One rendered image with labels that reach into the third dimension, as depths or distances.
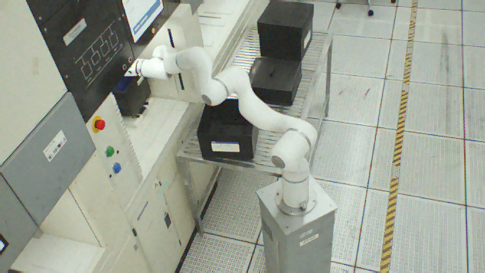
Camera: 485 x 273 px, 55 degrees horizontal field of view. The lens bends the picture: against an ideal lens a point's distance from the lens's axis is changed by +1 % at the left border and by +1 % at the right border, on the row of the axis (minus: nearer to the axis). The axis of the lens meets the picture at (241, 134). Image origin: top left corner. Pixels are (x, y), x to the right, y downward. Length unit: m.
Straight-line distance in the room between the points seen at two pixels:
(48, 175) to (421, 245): 2.17
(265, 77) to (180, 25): 0.66
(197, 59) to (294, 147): 0.54
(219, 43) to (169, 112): 0.67
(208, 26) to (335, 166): 1.31
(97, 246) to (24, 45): 0.95
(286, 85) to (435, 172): 1.31
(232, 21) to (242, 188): 1.14
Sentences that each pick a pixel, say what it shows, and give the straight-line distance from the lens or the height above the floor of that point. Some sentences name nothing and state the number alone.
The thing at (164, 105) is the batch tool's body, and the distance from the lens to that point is 2.57.
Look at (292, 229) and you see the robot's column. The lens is 2.07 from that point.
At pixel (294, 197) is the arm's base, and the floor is 0.85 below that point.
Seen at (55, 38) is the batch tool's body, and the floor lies 1.74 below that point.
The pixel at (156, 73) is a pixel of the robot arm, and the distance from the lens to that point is 2.23.
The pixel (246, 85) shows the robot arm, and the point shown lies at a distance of 1.91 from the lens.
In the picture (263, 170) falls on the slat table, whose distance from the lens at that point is 2.28.
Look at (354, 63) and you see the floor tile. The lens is 4.23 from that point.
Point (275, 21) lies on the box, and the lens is 2.86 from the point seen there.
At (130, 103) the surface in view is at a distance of 2.39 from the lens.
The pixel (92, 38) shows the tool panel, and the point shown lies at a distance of 1.73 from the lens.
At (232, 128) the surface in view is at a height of 0.77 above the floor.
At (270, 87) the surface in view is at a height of 0.86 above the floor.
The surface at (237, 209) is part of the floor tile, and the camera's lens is 3.09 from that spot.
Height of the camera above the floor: 2.48
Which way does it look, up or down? 44 degrees down
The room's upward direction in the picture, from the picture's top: 7 degrees counter-clockwise
